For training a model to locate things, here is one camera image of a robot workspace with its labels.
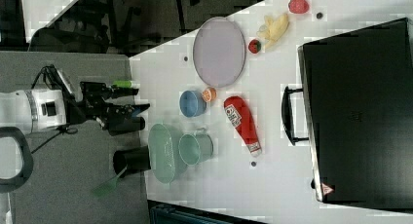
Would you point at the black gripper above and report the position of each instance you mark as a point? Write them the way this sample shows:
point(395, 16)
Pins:
point(113, 117)

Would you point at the red ketchup bottle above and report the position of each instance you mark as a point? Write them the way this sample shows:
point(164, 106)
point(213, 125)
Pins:
point(238, 113)

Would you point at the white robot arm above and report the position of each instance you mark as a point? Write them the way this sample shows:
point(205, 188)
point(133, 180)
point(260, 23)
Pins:
point(39, 110)

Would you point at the green oval strainer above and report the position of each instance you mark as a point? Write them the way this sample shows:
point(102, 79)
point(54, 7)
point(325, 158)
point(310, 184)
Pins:
point(165, 160)

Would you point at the green object at edge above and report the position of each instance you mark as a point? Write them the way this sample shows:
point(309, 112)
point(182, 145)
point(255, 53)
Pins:
point(123, 84)

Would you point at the black utensil holder cylinder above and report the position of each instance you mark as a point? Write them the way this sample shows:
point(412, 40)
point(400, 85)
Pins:
point(131, 161)

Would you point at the blue bowl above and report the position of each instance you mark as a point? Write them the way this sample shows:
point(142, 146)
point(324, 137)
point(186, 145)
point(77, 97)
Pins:
point(191, 104)

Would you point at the green spatula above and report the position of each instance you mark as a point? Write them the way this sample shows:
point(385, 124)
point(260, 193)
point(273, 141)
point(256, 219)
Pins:
point(108, 186)

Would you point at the black chair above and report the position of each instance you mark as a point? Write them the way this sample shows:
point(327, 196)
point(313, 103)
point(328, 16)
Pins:
point(97, 27)

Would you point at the green metal cup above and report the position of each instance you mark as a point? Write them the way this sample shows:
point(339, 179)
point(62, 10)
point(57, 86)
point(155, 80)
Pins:
point(195, 148)

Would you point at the orange slice toy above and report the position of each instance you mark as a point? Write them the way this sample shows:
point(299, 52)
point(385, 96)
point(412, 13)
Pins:
point(209, 94)

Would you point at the grey round plate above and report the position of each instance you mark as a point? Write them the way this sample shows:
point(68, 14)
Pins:
point(219, 52)

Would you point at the small red strawberry toy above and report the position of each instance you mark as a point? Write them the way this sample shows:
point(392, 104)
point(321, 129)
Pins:
point(254, 46)

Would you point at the peeled banana toy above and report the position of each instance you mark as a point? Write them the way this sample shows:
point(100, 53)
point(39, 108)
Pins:
point(273, 29)

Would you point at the large pink strawberry toy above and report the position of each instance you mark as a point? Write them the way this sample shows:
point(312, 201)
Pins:
point(298, 6)

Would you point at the black toaster oven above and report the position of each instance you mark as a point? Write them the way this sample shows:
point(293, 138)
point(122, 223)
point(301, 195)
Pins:
point(357, 90)

